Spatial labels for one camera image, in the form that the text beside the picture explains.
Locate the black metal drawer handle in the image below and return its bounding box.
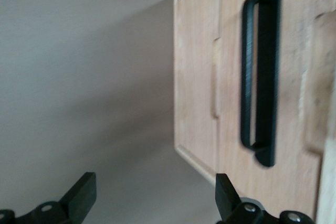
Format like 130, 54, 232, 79
239, 0, 283, 168

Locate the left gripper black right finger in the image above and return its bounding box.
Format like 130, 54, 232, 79
215, 173, 316, 224

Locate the wooden drawer with black handle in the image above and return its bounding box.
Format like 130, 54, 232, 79
217, 0, 328, 224

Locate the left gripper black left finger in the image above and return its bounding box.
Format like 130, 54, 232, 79
0, 172, 97, 224

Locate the wooden drawer with notch grip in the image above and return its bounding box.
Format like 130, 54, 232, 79
173, 0, 222, 186

